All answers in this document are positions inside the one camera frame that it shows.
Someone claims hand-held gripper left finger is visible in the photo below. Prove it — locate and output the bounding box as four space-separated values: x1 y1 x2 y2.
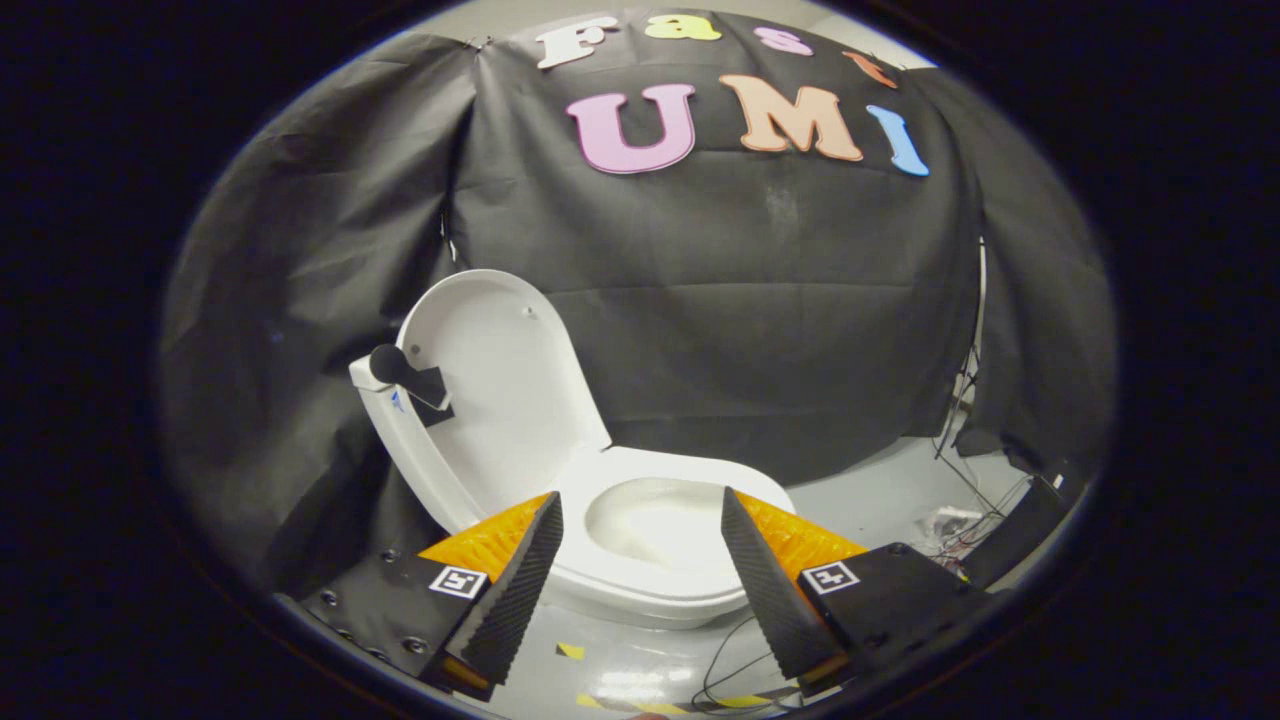
290 490 565 701

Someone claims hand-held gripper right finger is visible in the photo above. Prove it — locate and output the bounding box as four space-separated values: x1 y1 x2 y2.
719 486 1001 697

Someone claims white toilet lid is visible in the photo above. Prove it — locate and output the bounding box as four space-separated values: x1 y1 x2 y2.
395 268 613 531

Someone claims black foam lid handle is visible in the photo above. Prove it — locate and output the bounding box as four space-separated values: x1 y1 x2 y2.
368 343 457 429

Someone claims white toilet seat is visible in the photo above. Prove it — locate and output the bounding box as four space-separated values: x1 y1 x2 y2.
545 446 797 607

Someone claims white toilet with tank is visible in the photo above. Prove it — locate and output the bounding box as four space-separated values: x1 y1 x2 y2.
348 355 796 631

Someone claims clear plastic bag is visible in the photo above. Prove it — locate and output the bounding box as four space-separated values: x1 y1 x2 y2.
918 504 977 547

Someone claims black box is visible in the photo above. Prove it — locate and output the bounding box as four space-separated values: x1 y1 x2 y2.
960 474 1067 591

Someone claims thin black stand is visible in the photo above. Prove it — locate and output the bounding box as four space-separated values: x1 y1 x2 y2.
930 235 993 501

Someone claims black backdrop cloth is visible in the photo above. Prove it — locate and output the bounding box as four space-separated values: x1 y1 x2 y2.
160 10 1117 593

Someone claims thin black floor cable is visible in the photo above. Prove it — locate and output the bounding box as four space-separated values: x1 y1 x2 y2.
690 614 803 713

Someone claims tangle of cables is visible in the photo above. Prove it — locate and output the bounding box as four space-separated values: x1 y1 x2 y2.
925 440 1033 583

